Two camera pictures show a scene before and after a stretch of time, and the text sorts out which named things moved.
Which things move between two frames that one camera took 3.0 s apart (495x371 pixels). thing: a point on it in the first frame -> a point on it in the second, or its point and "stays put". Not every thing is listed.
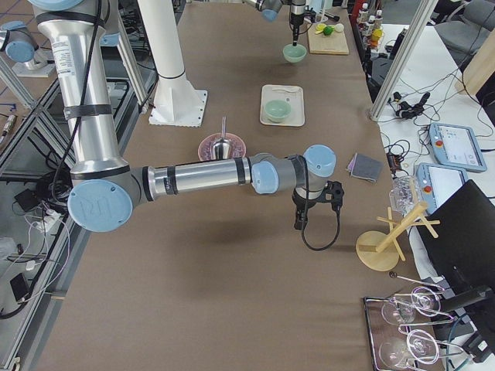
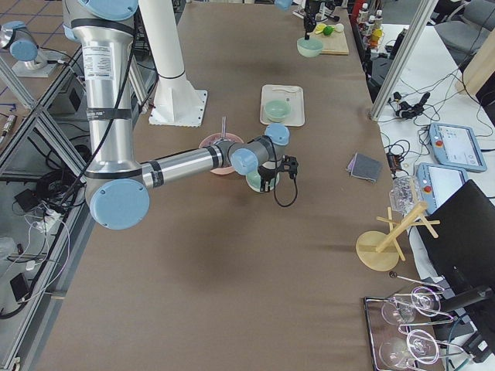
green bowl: x=295 y=53 -> x=309 y=48
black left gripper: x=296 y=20 -> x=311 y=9
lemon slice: x=319 y=28 stays put
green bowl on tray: x=277 y=110 stays put
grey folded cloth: x=365 y=167 stays put
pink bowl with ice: x=238 y=149 stays put
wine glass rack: x=397 y=328 stays put
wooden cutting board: x=321 y=43 stays put
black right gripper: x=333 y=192 -> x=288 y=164
